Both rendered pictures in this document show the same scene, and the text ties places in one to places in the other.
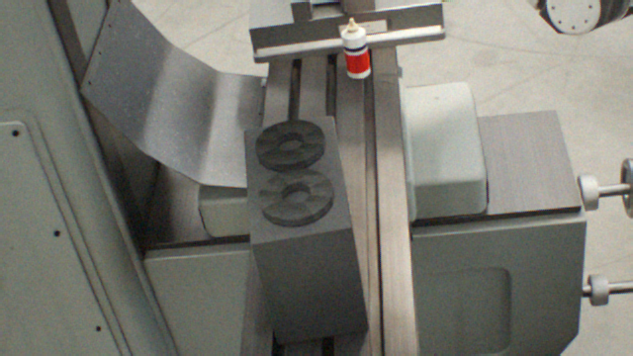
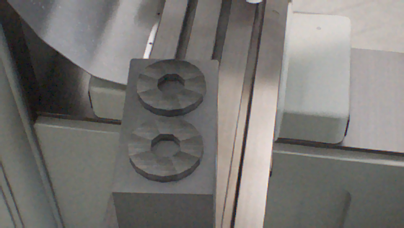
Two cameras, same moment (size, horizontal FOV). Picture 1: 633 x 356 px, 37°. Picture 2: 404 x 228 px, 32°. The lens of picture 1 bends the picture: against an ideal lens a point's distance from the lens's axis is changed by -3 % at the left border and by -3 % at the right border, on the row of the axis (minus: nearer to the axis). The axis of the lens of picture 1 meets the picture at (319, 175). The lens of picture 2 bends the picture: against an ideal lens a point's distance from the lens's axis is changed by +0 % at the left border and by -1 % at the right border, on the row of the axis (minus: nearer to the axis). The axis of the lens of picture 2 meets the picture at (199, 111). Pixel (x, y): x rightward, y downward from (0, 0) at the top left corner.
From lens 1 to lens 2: 0.36 m
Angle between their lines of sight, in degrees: 9
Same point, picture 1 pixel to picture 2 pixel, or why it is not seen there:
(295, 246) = (154, 200)
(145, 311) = (29, 166)
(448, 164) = (317, 97)
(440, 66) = not seen: outside the picture
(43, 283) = not seen: outside the picture
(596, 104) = not seen: outside the picture
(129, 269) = (19, 131)
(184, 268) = (68, 137)
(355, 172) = (231, 99)
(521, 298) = (356, 214)
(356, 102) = (245, 27)
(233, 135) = (130, 32)
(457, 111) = (335, 45)
